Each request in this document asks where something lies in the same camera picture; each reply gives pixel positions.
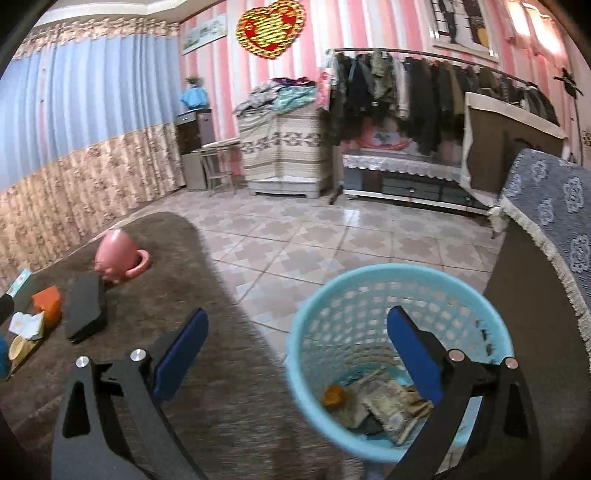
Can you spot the wall poster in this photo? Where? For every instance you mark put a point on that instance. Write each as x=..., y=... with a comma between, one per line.
x=461, y=27

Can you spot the patterned cloth covered cabinet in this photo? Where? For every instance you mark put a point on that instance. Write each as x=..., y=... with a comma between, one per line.
x=281, y=147

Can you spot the metal clothes rack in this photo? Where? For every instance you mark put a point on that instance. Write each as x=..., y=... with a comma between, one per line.
x=333, y=196

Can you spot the water dispenser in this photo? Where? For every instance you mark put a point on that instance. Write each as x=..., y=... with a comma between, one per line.
x=191, y=147

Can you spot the orange box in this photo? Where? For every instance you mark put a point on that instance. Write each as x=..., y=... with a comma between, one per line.
x=46, y=302

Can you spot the low glass cabinet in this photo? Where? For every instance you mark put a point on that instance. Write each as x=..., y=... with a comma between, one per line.
x=415, y=189

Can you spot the blue floral curtain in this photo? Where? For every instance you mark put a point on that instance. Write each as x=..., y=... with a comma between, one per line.
x=106, y=115
x=18, y=138

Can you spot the row of hanging clothes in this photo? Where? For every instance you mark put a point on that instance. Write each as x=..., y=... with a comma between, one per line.
x=415, y=101

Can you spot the dark brown cabinet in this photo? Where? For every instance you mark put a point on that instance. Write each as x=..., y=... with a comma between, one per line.
x=531, y=286

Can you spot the orange fruit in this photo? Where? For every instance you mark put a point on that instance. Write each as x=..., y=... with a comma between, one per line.
x=333, y=397

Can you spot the printed foil packet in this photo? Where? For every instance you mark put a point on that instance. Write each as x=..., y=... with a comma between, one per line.
x=388, y=406

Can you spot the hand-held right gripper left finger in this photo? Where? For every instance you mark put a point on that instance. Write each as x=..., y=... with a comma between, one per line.
x=180, y=355

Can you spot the yellow bowl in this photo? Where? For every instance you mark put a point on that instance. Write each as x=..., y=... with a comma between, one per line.
x=18, y=348

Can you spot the white paper packet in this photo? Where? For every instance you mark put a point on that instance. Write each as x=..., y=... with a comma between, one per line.
x=27, y=323

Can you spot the brown panel with white cover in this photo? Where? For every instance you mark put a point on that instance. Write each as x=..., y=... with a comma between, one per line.
x=494, y=152

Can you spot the brown phone case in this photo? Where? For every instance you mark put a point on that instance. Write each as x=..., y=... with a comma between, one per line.
x=21, y=368

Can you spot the landscape wall picture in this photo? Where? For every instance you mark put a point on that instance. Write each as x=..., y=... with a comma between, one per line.
x=203, y=33

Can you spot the brown shaggy blanket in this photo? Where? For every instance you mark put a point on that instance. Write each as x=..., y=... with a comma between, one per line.
x=152, y=286

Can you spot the blue cloth cover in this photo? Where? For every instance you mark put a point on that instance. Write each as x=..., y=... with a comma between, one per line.
x=194, y=98

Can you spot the pile of clothes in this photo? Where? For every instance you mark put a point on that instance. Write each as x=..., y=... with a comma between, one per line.
x=277, y=97

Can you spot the pink hanging bag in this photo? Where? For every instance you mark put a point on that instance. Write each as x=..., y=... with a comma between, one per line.
x=324, y=90

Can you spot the red heart wall decoration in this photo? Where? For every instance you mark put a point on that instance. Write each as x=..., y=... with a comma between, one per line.
x=270, y=27

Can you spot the teal tissue box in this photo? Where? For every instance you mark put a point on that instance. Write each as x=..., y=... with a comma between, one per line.
x=21, y=284

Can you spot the tan wrapper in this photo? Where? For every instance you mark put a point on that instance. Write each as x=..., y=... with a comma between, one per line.
x=418, y=402

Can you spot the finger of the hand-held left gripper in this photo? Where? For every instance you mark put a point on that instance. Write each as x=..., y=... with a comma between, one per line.
x=4, y=309

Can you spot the blue plastic basket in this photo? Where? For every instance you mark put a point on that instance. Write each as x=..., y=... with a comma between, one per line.
x=369, y=300

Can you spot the white lace cloth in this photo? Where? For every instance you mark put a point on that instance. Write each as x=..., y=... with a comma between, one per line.
x=401, y=164

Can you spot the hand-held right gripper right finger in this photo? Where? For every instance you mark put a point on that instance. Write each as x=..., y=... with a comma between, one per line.
x=415, y=355

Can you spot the blue patterned fringed cloth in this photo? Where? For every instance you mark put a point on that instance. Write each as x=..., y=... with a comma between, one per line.
x=554, y=207

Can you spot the pink curtain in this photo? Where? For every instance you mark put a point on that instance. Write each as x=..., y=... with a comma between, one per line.
x=540, y=27

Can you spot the small potted plant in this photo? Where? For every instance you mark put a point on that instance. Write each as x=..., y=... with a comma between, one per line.
x=194, y=83

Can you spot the pink pig mug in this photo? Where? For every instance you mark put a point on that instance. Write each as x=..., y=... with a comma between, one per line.
x=115, y=254

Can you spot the printed cardboard box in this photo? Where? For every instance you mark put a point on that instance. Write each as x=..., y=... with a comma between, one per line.
x=383, y=137

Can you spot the black case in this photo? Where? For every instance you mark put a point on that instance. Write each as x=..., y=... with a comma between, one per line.
x=85, y=309

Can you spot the small metal table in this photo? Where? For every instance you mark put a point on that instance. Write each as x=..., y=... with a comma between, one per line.
x=217, y=146

